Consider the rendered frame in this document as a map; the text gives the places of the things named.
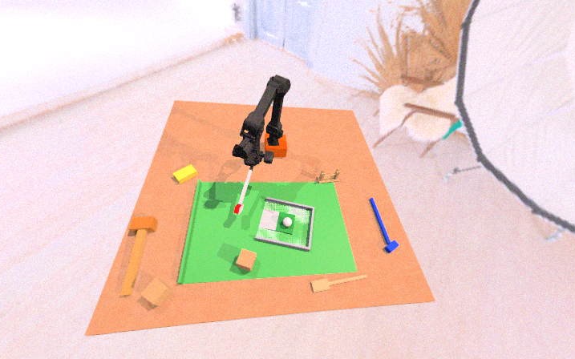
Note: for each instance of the green flat mat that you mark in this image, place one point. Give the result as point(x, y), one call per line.
point(219, 234)

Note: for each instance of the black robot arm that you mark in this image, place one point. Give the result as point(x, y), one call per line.
point(277, 87)

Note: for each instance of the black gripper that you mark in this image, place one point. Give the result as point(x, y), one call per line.
point(268, 156)

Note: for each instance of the yellow block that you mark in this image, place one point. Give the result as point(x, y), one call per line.
point(185, 174)

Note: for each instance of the blue putter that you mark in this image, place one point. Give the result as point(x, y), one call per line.
point(392, 245)

